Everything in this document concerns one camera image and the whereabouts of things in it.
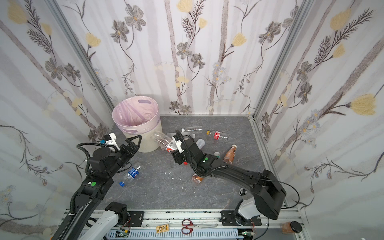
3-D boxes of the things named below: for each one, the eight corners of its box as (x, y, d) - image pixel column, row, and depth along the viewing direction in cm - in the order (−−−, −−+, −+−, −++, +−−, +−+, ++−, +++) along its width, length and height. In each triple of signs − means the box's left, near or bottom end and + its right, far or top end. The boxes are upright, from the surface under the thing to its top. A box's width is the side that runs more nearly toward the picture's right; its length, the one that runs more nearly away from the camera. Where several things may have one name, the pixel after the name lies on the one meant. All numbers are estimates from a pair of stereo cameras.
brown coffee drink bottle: (191, 180, 89) (191, 176, 84) (194, 176, 91) (194, 171, 86) (199, 185, 87) (199, 182, 82) (202, 180, 89) (202, 176, 84)
